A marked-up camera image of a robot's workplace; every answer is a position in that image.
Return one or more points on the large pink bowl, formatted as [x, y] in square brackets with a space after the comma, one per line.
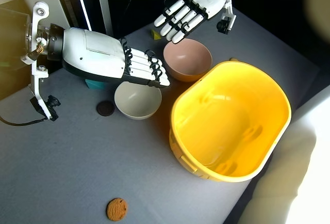
[188, 56]

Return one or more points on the small white bowl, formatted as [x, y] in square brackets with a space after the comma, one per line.
[136, 102]

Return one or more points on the yellow plastic tub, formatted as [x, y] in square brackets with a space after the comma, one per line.
[232, 120]

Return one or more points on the teal block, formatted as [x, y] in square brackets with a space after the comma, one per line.
[94, 84]

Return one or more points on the dark round cookie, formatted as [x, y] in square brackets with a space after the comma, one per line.
[105, 108]

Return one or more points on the yellow triangular block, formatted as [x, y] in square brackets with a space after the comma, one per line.
[155, 36]

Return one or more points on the small tan object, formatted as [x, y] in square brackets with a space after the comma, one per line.
[233, 59]

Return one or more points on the blurred beige foreground edge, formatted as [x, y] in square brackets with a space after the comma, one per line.
[318, 7]

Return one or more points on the brown round cookie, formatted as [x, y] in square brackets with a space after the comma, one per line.
[117, 209]

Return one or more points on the blurred white foreground shell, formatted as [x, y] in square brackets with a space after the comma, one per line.
[296, 169]

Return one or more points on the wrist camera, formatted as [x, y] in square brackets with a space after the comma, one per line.
[52, 102]
[223, 25]

